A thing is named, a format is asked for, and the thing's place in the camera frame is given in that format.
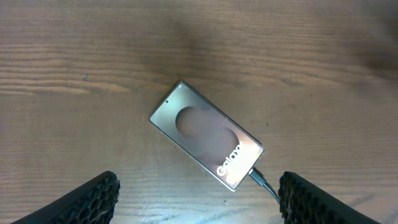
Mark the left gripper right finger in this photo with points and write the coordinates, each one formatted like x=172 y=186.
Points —
x=305 y=203

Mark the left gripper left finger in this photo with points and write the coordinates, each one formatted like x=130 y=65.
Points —
x=90 y=203

